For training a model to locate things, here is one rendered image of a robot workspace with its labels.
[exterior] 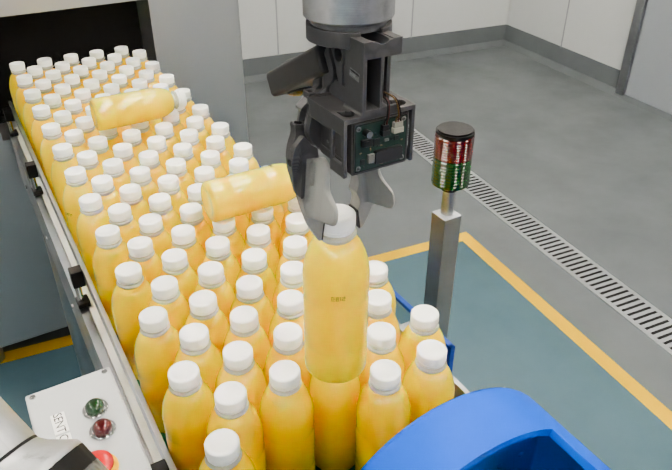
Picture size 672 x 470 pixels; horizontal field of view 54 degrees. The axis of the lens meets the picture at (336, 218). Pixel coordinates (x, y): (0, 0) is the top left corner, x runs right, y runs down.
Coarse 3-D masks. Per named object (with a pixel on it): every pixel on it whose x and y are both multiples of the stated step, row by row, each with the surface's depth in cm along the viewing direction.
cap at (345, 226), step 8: (344, 208) 66; (352, 208) 66; (344, 216) 65; (352, 216) 65; (336, 224) 64; (344, 224) 64; (352, 224) 65; (328, 232) 64; (336, 232) 64; (344, 232) 64; (352, 232) 65
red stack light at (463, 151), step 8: (440, 144) 105; (448, 144) 104; (456, 144) 104; (464, 144) 104; (472, 144) 105; (440, 152) 106; (448, 152) 105; (456, 152) 104; (464, 152) 105; (472, 152) 107; (440, 160) 106; (448, 160) 106; (456, 160) 105; (464, 160) 106
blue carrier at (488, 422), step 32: (448, 416) 58; (480, 416) 58; (512, 416) 59; (544, 416) 62; (384, 448) 58; (416, 448) 56; (448, 448) 56; (480, 448) 55; (512, 448) 69; (544, 448) 71; (576, 448) 58
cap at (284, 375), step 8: (280, 360) 83; (288, 360) 83; (272, 368) 82; (280, 368) 82; (288, 368) 82; (296, 368) 82; (272, 376) 80; (280, 376) 80; (288, 376) 80; (296, 376) 80; (272, 384) 81; (280, 384) 80; (288, 384) 80; (296, 384) 81
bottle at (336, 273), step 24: (312, 240) 67; (336, 240) 65; (360, 240) 67; (312, 264) 66; (336, 264) 65; (360, 264) 66; (312, 288) 67; (336, 288) 66; (360, 288) 67; (312, 312) 69; (336, 312) 67; (360, 312) 69; (312, 336) 70; (336, 336) 69; (360, 336) 71; (312, 360) 72; (336, 360) 71; (360, 360) 72
